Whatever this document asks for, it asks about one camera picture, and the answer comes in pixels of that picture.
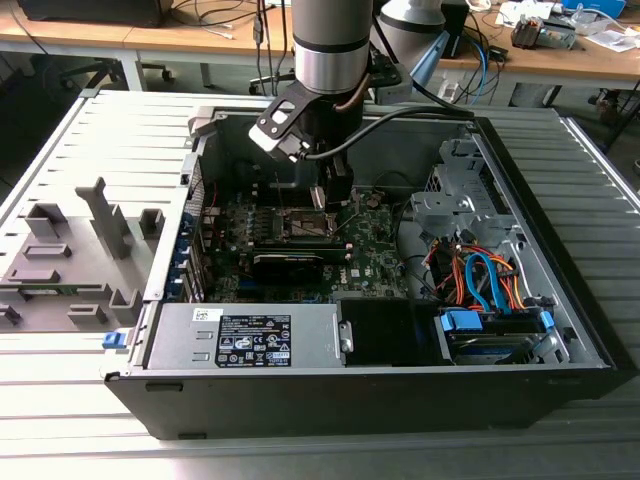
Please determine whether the black PC case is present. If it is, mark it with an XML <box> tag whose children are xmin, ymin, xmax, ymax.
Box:
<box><xmin>102</xmin><ymin>102</ymin><xmax>632</xmax><ymax>441</ymax></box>

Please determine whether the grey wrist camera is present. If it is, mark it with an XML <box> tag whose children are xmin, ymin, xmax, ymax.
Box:
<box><xmin>373</xmin><ymin>63</ymin><xmax>415</xmax><ymax>105</ymax></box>

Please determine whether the green motherboard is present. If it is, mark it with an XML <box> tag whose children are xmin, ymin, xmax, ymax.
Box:
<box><xmin>199</xmin><ymin>184</ymin><xmax>416</xmax><ymax>306</ymax></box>

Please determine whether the small metal box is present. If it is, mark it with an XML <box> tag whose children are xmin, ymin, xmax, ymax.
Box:
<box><xmin>542</xmin><ymin>18</ymin><xmax>577</xmax><ymax>50</ymax></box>

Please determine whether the orange wire bundle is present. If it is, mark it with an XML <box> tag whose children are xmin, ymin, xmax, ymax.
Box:
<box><xmin>432</xmin><ymin>242</ymin><xmax>526</xmax><ymax>311</ymax></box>

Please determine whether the CPU socket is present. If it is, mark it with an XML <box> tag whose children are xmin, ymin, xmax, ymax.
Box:
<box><xmin>273</xmin><ymin>205</ymin><xmax>344</xmax><ymax>242</ymax></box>

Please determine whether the wooden desk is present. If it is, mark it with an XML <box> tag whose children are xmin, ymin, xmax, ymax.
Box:
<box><xmin>0</xmin><ymin>0</ymin><xmax>296</xmax><ymax>64</ymax></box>
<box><xmin>439</xmin><ymin>4</ymin><xmax>640</xmax><ymax>91</ymax></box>

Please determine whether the copper coil heatsink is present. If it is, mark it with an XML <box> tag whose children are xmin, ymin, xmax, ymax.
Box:
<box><xmin>510</xmin><ymin>14</ymin><xmax>546</xmax><ymax>50</ymax></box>

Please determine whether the blue wire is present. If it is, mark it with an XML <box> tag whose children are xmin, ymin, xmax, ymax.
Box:
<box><xmin>464</xmin><ymin>252</ymin><xmax>509</xmax><ymax>314</ymax></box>

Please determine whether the grey parts rack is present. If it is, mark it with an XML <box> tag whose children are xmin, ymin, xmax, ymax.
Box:
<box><xmin>0</xmin><ymin>177</ymin><xmax>166</xmax><ymax>334</ymax></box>

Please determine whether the grey power supply unit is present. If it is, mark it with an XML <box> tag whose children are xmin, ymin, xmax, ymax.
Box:
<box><xmin>144</xmin><ymin>302</ymin><xmax>354</xmax><ymax>371</ymax></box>

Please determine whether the metal drive cage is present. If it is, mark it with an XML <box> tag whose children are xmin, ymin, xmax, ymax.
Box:
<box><xmin>407</xmin><ymin>137</ymin><xmax>526</xmax><ymax>251</ymax></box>

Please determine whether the black plastic shroud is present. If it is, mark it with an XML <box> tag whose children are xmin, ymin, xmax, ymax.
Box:
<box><xmin>335</xmin><ymin>297</ymin><xmax>441</xmax><ymax>369</ymax></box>

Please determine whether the black upright box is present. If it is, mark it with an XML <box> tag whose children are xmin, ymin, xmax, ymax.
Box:
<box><xmin>442</xmin><ymin>0</ymin><xmax>471</xmax><ymax>60</ymax></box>

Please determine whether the hard disk in blue carrier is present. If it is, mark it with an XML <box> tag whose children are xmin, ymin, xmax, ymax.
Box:
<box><xmin>434</xmin><ymin>307</ymin><xmax>556</xmax><ymax>366</ymax></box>

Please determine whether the black graphics card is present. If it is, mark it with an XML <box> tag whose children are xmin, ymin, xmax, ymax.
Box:
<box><xmin>249</xmin><ymin>251</ymin><xmax>327</xmax><ymax>284</ymax></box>

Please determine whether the black RAM stick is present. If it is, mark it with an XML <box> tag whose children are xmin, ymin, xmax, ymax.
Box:
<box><xmin>253</xmin><ymin>238</ymin><xmax>352</xmax><ymax>254</ymax></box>

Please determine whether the blue flat box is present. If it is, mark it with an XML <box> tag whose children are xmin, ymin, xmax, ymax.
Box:
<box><xmin>560</xmin><ymin>0</ymin><xmax>627</xmax><ymax>14</ymax></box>

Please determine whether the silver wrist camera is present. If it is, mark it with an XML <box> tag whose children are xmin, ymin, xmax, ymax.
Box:
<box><xmin>248</xmin><ymin>94</ymin><xmax>314</xmax><ymax>163</ymax></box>

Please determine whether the metal locking lever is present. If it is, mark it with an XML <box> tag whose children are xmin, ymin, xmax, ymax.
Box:
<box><xmin>339</xmin><ymin>192</ymin><xmax>361</xmax><ymax>234</ymax></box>

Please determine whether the black camera cable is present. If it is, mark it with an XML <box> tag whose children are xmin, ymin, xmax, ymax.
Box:
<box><xmin>299</xmin><ymin>79</ymin><xmax>476</xmax><ymax>161</ymax></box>

